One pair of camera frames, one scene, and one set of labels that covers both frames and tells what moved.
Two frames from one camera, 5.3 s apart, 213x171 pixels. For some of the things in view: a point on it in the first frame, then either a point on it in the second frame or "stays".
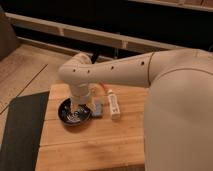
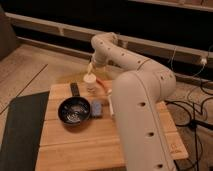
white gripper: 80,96 to 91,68
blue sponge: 98,110 stays
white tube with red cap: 114,106 stays
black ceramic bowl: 73,118 stays
